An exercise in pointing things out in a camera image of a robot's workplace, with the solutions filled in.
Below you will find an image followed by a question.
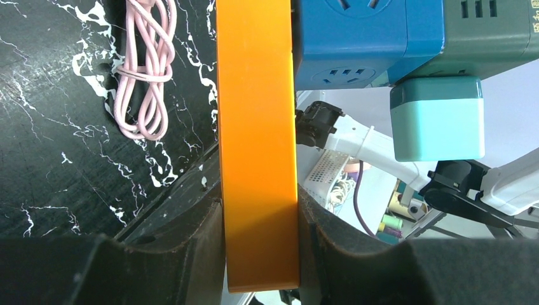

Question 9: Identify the teal white charger plug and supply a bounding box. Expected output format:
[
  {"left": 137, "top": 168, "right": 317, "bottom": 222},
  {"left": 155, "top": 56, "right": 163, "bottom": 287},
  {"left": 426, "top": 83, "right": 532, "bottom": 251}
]
[{"left": 390, "top": 76, "right": 486, "bottom": 162}]

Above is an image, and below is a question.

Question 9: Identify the pink power cord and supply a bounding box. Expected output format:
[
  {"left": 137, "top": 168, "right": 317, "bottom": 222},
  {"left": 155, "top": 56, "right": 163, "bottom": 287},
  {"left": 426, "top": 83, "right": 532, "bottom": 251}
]
[{"left": 113, "top": 0, "right": 179, "bottom": 142}]

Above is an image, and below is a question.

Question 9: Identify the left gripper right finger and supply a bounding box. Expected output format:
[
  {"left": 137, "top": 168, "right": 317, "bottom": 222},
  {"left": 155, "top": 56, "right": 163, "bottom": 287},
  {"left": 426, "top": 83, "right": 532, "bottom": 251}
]
[{"left": 298, "top": 189, "right": 538, "bottom": 304}]

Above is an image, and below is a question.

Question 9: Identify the dark green socket cube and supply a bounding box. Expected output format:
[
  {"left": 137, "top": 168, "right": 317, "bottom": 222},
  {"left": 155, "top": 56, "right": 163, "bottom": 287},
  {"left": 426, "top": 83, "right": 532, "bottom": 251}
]
[{"left": 408, "top": 0, "right": 538, "bottom": 79}]

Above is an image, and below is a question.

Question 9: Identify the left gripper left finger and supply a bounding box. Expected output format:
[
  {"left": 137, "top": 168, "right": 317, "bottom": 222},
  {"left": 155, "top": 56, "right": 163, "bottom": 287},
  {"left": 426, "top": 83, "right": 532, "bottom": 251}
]
[{"left": 1, "top": 199, "right": 225, "bottom": 304}]

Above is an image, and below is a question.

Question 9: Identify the blue socket cube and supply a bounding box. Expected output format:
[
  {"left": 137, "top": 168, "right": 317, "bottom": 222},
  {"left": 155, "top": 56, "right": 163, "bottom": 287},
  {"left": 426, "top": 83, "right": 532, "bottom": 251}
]
[{"left": 292, "top": 1, "right": 444, "bottom": 91}]

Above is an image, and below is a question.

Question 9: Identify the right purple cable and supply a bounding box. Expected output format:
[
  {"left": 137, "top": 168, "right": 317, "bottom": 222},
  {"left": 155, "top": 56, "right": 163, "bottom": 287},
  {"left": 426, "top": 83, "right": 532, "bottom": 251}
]
[{"left": 353, "top": 159, "right": 378, "bottom": 239}]

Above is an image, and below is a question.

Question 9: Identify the orange socket cube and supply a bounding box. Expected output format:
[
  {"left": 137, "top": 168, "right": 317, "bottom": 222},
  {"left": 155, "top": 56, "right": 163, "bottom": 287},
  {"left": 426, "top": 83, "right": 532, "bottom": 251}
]
[{"left": 216, "top": 1, "right": 299, "bottom": 293}]

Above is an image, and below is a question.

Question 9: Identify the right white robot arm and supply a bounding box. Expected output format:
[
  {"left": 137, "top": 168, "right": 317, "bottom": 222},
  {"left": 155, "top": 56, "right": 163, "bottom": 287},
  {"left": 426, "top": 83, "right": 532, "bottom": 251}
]
[{"left": 295, "top": 101, "right": 538, "bottom": 229}]

